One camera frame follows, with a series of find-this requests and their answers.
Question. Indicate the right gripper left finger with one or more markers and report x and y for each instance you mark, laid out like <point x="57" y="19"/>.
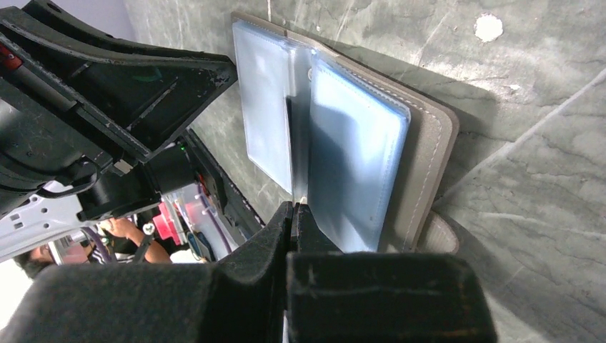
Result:
<point x="237" y="299"/>

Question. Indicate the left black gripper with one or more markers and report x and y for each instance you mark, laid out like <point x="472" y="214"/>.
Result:
<point x="91" y="114"/>

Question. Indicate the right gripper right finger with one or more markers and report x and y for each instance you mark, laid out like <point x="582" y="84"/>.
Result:
<point x="334" y="296"/>

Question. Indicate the grey card holder wallet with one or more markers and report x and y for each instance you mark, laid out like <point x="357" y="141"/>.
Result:
<point x="364" y="152"/>

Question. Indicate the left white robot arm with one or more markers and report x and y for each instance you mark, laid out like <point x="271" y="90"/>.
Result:
<point x="41" y="220"/>

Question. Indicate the red plastic object background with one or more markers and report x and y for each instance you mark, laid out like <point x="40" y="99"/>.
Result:
<point x="175" y="221"/>

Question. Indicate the person behind the table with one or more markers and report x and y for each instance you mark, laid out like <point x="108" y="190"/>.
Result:
<point x="36" y="260"/>

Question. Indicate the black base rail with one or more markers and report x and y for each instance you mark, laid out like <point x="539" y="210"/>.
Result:
<point x="234" y="210"/>

